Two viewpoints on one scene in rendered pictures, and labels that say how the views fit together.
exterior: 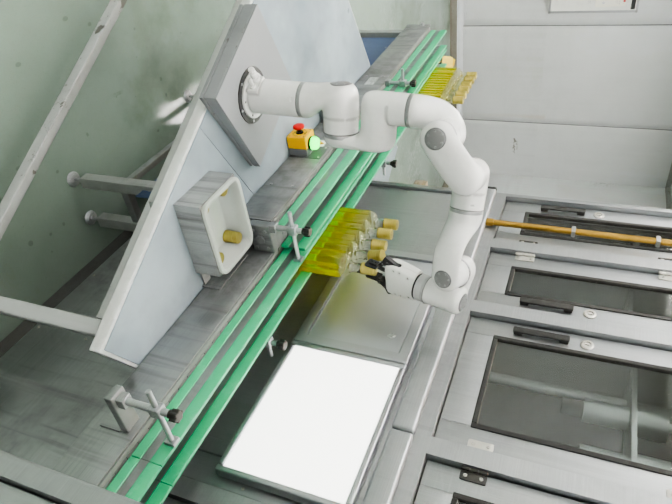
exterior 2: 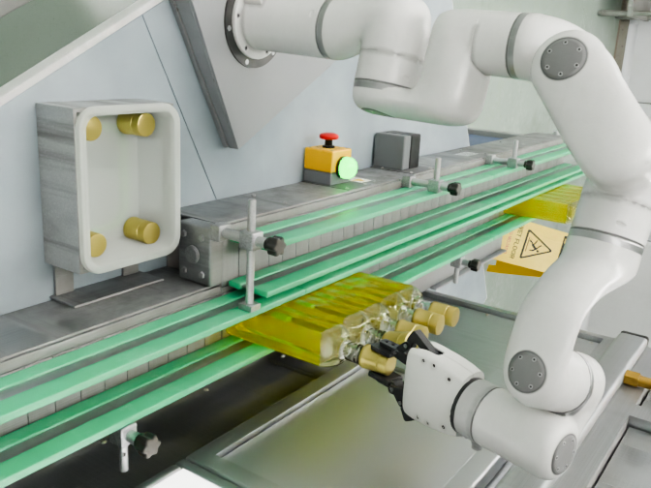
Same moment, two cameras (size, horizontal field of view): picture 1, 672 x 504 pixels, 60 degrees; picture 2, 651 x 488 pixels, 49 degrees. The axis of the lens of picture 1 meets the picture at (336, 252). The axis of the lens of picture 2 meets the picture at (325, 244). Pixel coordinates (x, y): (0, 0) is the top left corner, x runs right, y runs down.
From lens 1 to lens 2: 74 cm
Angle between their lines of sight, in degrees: 22
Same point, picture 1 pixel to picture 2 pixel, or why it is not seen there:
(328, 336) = (257, 472)
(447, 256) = (546, 318)
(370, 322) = (353, 470)
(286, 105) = (301, 23)
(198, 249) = (56, 206)
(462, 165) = (615, 111)
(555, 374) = not seen: outside the picture
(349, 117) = (404, 50)
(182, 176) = (76, 68)
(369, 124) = (437, 57)
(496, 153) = not seen: hidden behind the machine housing
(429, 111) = not seen: hidden behind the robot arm
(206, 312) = (22, 329)
